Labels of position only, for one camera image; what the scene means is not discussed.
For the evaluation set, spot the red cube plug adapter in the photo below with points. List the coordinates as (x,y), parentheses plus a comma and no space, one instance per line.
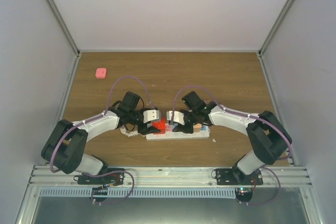
(160,125)

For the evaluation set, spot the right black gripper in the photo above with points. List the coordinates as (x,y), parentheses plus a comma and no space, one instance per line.
(179,128)

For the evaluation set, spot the pink plug adapter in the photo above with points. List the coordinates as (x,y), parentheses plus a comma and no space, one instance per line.
(101,73)

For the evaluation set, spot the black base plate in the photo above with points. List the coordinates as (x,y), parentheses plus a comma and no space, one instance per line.
(112,177)
(225,176)

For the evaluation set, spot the tan wooden plug adapter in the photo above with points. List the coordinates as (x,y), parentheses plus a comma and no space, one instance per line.
(197,128)

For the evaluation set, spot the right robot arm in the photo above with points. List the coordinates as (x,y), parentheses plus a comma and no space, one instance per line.
(267,136)

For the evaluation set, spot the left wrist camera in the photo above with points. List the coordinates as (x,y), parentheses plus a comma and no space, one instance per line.
(152,115)

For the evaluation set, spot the aluminium front rail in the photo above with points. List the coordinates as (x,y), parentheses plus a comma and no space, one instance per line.
(181,177)

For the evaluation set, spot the slotted cable duct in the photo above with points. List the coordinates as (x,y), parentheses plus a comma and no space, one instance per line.
(140,192)

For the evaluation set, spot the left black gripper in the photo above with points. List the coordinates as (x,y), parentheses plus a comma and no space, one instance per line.
(149,129)

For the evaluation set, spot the white power strip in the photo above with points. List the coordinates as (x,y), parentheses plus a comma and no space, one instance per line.
(169,135)

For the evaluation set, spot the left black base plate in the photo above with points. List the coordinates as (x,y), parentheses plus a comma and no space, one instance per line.
(112,177)

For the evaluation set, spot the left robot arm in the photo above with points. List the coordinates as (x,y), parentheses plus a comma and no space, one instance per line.
(65,148)

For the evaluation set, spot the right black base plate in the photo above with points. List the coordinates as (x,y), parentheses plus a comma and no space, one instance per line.
(225,176)

